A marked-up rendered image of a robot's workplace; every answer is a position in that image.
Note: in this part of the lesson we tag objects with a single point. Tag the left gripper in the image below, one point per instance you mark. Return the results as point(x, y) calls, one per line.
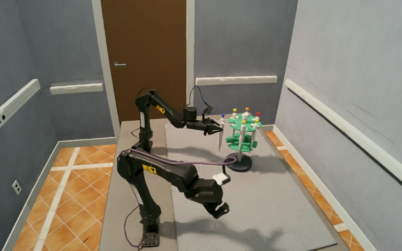
point(207, 125)

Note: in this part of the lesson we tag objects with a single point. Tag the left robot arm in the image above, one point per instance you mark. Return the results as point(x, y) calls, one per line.
point(177, 119)

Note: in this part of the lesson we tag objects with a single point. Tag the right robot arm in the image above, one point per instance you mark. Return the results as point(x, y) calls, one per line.
point(184, 177)

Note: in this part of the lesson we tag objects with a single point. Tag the white pipette with blue button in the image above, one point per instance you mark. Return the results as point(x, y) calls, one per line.
point(221, 133)

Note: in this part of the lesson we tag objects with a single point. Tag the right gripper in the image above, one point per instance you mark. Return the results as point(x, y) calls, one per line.
point(211, 206)

